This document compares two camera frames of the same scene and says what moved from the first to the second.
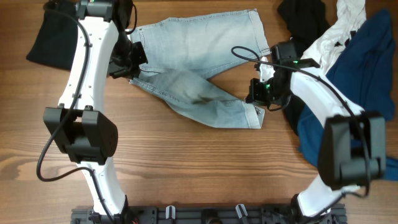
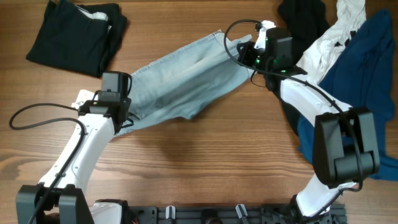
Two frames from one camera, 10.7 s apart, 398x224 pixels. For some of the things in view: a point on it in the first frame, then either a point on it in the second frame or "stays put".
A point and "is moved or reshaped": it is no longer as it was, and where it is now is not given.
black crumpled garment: x=303 y=20 stays put
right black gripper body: x=257 y=92 -> x=244 y=52
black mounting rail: x=253 y=214 stays put
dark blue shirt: x=365 y=70 stays put
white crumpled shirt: x=351 y=14 stays put
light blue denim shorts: x=181 y=54 is moved or reshaped
